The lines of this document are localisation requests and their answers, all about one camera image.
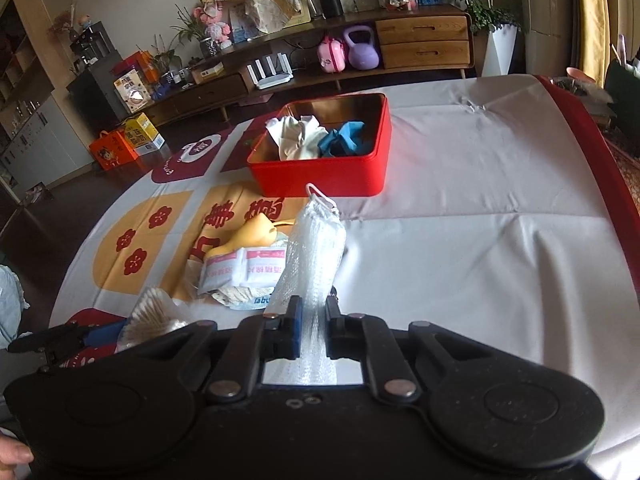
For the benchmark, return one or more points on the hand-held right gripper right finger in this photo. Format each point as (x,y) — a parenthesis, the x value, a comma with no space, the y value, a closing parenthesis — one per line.
(334,332)

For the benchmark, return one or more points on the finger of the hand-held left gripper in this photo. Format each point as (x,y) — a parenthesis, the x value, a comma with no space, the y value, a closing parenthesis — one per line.
(102,334)

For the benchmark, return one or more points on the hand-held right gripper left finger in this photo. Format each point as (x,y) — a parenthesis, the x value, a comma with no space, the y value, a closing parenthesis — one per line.
(296,332)

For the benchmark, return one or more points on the blue cartoon face mask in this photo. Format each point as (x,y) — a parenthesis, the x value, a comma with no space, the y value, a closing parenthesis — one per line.
(260,302)

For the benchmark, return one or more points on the pack of cotton swabs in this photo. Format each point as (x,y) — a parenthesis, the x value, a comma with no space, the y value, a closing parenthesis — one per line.
(150,316)

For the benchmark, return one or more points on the white wipe packet red label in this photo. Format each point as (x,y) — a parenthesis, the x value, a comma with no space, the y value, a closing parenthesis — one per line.
(262,266)
(220,275)

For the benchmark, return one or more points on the clear bubble wrap bag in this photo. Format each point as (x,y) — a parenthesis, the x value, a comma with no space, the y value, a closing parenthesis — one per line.
(315,250)

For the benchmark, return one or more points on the red tin box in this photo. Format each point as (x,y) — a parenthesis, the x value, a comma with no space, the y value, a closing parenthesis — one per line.
(320,175)

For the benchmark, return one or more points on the person's left hand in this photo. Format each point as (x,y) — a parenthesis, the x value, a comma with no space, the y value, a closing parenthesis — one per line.
(14,451)

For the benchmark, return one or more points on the white plastic bag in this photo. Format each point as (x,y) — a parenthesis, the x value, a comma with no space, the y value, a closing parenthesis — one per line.
(11,305)

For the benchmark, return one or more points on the orange gift box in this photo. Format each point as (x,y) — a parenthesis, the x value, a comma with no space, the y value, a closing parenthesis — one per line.
(111,150)

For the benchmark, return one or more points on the printed white tablecloth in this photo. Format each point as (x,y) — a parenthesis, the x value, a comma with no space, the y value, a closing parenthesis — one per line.
(475,210)

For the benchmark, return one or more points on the blue cloth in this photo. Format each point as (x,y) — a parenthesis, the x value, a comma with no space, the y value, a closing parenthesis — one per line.
(347,139)

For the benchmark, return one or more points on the white cloth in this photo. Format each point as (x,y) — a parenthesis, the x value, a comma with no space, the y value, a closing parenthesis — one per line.
(297,137)

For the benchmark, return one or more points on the yellow carton box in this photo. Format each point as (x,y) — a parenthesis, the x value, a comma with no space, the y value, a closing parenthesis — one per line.
(145,135)

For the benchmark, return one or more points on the white cupboard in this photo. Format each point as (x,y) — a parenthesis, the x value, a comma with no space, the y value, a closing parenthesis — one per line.
(35,135)

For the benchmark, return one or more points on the black cabinet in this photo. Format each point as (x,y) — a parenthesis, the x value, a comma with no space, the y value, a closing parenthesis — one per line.
(92,97)

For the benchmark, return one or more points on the printed cardboard box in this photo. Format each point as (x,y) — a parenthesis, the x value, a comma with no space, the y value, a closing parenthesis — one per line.
(131,91)

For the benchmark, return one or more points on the white router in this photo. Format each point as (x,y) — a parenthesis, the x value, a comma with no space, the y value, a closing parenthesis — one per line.
(270,75)

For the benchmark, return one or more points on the red orange box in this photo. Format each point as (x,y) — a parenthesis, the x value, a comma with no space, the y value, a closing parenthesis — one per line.
(137,66)

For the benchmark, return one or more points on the small white box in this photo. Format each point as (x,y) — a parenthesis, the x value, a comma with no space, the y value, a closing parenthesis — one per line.
(207,74)

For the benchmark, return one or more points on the pink backpack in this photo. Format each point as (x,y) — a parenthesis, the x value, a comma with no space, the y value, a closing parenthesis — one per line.
(332,56)

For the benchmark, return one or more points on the purple kettlebell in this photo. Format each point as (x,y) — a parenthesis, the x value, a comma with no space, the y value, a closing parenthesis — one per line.
(362,50)

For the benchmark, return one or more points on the black coffee machine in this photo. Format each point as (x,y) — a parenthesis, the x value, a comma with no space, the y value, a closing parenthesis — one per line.
(90,45)

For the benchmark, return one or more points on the wooden TV cabinet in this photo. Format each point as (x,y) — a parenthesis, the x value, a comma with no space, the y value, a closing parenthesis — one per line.
(420,45)

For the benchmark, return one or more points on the pink plush toy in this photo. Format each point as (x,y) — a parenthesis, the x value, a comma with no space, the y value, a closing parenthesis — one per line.
(215,22)

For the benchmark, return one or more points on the potted plant white pot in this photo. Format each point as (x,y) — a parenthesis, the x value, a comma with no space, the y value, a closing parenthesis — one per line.
(500,50)

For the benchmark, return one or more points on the black speaker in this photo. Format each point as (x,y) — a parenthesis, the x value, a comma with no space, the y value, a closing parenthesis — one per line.
(330,1)

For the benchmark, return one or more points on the green chair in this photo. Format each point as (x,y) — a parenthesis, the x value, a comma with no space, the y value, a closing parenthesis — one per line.
(622,92)

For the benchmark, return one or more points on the yellow curtain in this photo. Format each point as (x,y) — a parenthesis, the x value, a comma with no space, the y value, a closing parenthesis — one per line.
(592,20)

